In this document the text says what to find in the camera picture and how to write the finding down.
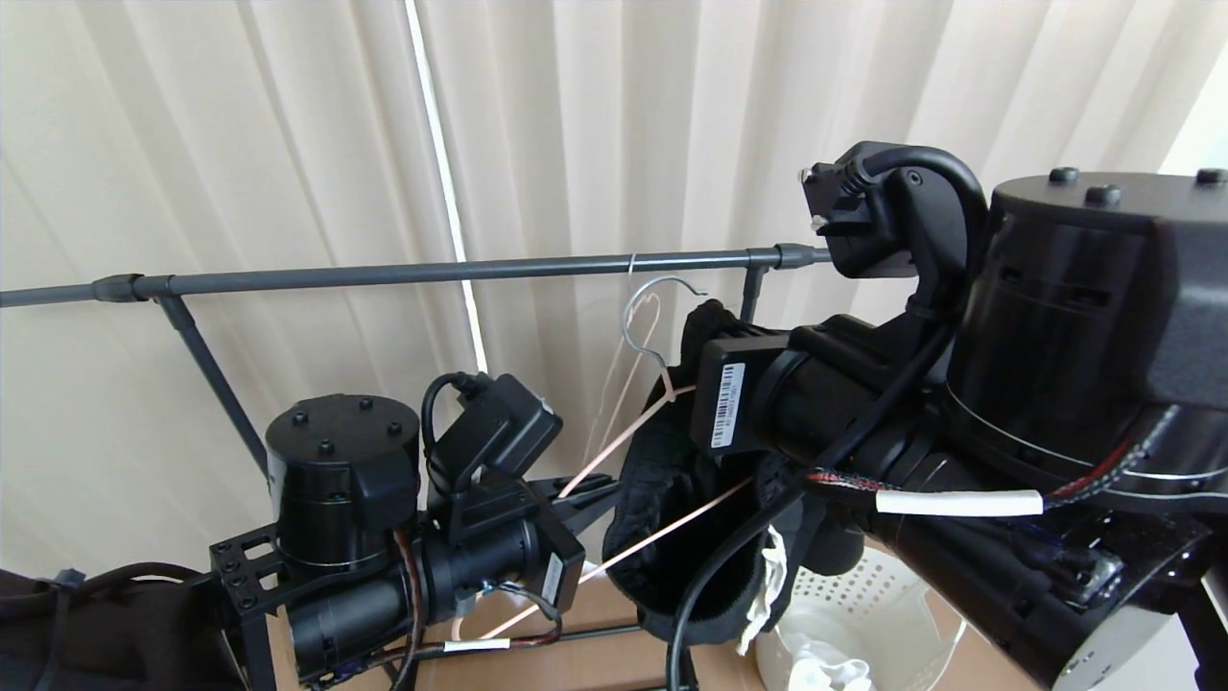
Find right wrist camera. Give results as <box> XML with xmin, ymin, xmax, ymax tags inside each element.
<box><xmin>801</xmin><ymin>142</ymin><xmax>989</xmax><ymax>322</ymax></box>

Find black shorts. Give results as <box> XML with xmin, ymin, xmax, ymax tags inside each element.
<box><xmin>602</xmin><ymin>299</ymin><xmax>864</xmax><ymax>654</ymax></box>

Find white garment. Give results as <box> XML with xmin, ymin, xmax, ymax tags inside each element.
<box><xmin>787</xmin><ymin>635</ymin><xmax>876</xmax><ymax>691</ymax></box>

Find white laundry basket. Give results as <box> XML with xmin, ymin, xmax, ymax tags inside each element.
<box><xmin>756</xmin><ymin>545</ymin><xmax>970</xmax><ymax>691</ymax></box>

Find pink clothes hanger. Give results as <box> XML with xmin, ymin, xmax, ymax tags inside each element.
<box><xmin>451</xmin><ymin>276</ymin><xmax>754</xmax><ymax>642</ymax></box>
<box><xmin>583</xmin><ymin>252</ymin><xmax>665</xmax><ymax>471</ymax></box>

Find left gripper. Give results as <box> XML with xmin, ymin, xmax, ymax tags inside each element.
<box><xmin>422</xmin><ymin>494</ymin><xmax>588</xmax><ymax>627</ymax></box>

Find beige curtain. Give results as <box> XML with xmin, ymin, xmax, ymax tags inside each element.
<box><xmin>0</xmin><ymin>0</ymin><xmax>1228</xmax><ymax>586</ymax></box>

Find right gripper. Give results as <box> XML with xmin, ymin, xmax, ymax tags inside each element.
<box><xmin>691</xmin><ymin>315</ymin><xmax>953</xmax><ymax>473</ymax></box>

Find black clothes rack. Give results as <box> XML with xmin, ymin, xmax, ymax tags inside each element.
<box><xmin>0</xmin><ymin>243</ymin><xmax>834</xmax><ymax>691</ymax></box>

